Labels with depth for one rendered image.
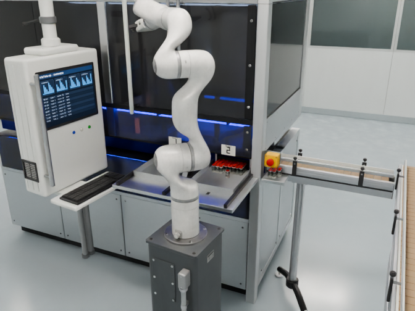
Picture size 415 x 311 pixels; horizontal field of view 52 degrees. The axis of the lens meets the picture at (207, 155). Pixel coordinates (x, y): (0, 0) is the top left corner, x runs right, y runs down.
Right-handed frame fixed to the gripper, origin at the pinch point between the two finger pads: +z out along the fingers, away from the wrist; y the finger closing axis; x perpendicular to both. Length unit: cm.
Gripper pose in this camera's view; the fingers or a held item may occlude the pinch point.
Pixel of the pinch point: (141, 27)
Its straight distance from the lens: 221.2
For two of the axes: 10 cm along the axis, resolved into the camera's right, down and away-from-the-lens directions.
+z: -4.3, -0.9, 9.0
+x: -1.7, -9.7, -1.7
